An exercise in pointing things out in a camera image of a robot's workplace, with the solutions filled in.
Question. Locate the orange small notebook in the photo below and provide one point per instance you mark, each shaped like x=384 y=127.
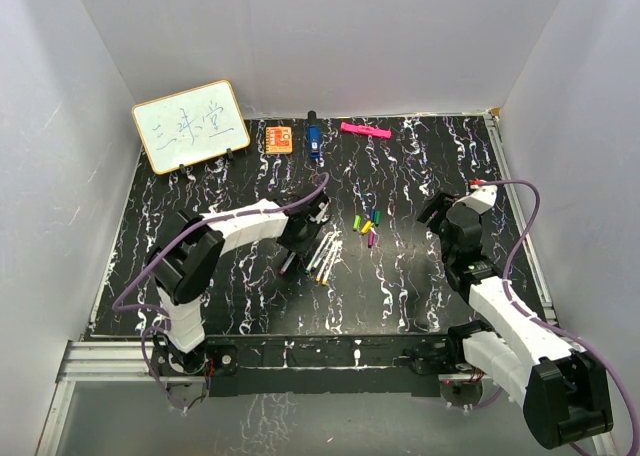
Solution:
x=278 y=140

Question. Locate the aluminium frame rail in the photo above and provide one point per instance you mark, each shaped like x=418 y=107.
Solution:
x=102 y=361

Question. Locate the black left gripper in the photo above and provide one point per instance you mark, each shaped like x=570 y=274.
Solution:
x=301 y=249

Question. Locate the lime green pen cap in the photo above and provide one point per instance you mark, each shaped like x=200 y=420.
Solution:
x=357 y=222

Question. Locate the orange tipped white pen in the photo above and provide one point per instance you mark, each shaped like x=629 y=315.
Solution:
x=331 y=267

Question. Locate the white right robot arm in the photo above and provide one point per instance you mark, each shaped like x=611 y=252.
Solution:
x=563 y=392

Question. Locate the small whiteboard with writing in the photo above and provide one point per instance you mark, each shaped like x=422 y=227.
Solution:
x=190 y=126

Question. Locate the pink plastic clip bar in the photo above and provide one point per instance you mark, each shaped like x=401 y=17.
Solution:
x=365 y=130

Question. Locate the yellow pen cap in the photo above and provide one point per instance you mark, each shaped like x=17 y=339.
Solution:
x=367 y=227

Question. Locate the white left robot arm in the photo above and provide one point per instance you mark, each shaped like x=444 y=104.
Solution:
x=185 y=273

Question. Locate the yellow tipped white pen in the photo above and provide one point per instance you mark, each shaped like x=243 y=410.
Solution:
x=327 y=261

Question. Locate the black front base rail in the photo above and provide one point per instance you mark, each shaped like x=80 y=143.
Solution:
x=225 y=366

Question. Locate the blue tipped white pen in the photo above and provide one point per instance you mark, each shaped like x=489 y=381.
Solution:
x=327 y=247

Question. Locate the magenta pen cap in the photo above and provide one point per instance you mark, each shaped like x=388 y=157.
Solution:
x=371 y=239

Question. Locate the blue stapler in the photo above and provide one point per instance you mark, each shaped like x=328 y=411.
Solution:
x=313 y=135

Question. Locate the green white pen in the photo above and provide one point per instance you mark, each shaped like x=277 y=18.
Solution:
x=317 y=252

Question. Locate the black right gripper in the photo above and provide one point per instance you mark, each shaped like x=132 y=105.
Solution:
x=438 y=204

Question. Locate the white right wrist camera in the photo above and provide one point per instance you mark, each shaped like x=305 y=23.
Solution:
x=482 y=196

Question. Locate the purple white pen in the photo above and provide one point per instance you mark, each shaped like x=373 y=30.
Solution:
x=290 y=258

